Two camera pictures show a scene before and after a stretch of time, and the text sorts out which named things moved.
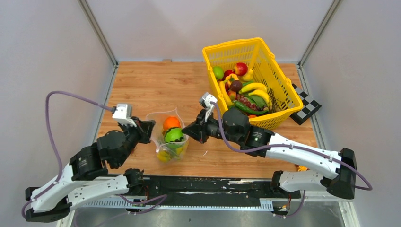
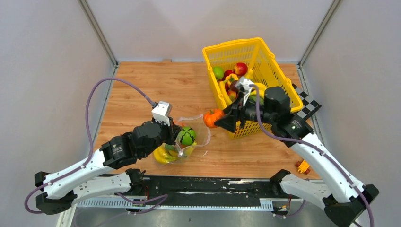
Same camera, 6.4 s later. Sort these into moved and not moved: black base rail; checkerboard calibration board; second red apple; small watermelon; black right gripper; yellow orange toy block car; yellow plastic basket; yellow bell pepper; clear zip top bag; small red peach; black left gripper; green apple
Moved: clear zip top bag; black left gripper; black right gripper; small watermelon
Not moved: yellow orange toy block car; small red peach; checkerboard calibration board; yellow bell pepper; black base rail; yellow plastic basket; second red apple; green apple
